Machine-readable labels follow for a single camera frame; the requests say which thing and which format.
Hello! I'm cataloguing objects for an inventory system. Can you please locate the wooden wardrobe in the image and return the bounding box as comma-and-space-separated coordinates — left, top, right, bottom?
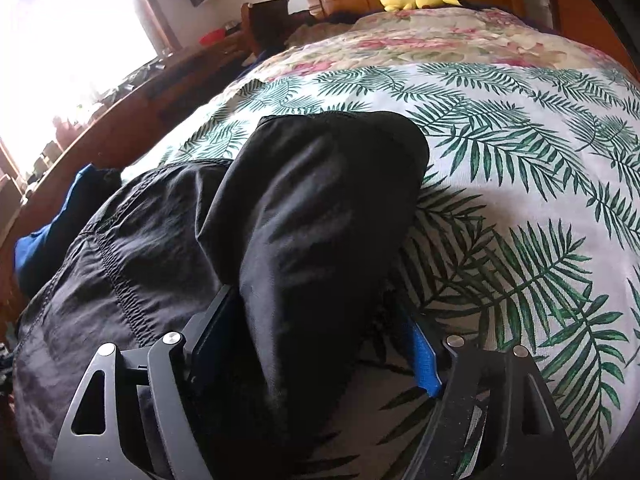
530, 0, 633, 63

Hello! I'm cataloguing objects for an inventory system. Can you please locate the wooden desk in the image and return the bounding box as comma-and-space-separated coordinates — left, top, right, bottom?
0, 42, 262, 311

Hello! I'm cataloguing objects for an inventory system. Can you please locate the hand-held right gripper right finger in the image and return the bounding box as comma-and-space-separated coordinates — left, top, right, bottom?
400, 305, 577, 480

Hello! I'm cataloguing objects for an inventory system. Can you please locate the blue garment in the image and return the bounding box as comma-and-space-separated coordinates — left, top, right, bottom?
15, 162, 124, 297

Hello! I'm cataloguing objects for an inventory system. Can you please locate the floral and leaf print bedspread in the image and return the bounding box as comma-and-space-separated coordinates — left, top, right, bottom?
120, 7, 640, 480

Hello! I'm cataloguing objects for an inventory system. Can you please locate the clutter on desk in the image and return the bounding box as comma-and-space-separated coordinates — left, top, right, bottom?
27, 57, 168, 181

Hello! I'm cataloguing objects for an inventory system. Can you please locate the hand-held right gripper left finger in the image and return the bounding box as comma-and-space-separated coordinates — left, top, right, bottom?
50, 285, 246, 480

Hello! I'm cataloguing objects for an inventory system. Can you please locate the wooden chair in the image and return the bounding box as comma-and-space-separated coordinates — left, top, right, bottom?
240, 0, 292, 57

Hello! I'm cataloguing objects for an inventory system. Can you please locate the black jacket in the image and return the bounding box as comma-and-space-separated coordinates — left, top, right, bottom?
12, 110, 432, 480

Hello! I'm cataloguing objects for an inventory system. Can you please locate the window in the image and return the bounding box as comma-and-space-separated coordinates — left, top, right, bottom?
0, 0, 177, 177

